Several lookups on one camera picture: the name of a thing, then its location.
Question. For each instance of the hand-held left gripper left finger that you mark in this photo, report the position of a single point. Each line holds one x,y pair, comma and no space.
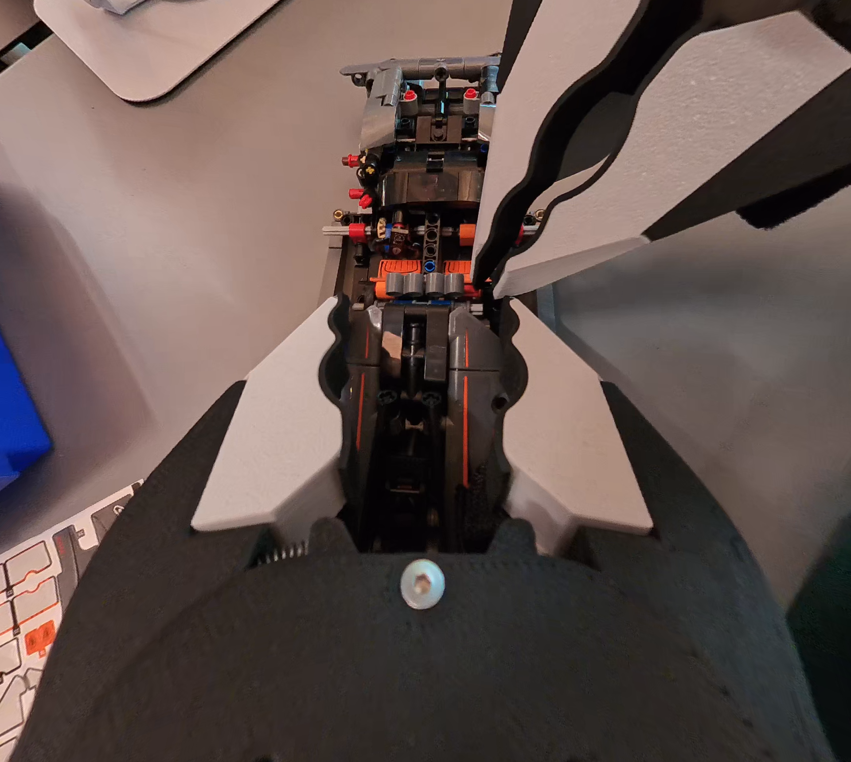
272,443

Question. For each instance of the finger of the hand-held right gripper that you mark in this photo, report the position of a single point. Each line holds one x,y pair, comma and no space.
565,44
698,130

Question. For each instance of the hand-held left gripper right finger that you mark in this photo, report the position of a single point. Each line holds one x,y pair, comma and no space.
572,443

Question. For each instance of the grey black lego car model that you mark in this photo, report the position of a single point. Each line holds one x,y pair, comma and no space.
425,177

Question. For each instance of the lego sticker sheet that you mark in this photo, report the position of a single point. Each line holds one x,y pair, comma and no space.
26,609

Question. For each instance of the blue plastic storage bin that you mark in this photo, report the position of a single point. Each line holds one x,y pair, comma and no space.
20,416

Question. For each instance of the person's green shirt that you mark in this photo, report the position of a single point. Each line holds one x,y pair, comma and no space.
831,642

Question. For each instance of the white flat stand base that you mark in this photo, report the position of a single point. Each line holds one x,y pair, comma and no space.
199,30

